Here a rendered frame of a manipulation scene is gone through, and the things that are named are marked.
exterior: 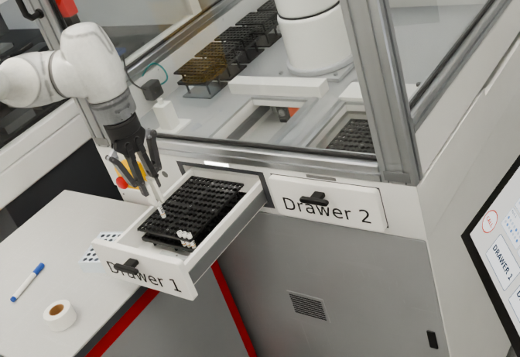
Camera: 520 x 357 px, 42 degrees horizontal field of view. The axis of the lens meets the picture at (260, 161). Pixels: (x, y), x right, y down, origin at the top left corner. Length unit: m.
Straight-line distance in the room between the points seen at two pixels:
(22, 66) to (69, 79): 0.10
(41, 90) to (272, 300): 0.93
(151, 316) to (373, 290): 0.57
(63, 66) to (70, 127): 1.01
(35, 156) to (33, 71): 0.93
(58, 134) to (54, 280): 0.64
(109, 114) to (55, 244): 0.72
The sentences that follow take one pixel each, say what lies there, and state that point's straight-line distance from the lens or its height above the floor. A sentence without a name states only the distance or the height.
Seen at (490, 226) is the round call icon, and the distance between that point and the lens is 1.21.
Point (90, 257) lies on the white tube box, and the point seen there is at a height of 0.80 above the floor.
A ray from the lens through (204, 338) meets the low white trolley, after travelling 2.02.
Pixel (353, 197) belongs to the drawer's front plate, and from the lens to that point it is 1.52.
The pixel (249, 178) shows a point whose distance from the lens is 1.72.
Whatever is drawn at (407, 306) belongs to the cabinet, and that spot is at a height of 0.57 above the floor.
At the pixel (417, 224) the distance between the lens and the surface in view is 1.51.
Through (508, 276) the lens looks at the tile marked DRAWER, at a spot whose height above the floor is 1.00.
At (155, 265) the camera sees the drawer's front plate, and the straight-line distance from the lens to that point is 1.54.
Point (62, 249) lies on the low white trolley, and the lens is 2.04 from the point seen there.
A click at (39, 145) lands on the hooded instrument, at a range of 2.37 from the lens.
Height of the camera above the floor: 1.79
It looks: 30 degrees down
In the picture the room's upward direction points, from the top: 19 degrees counter-clockwise
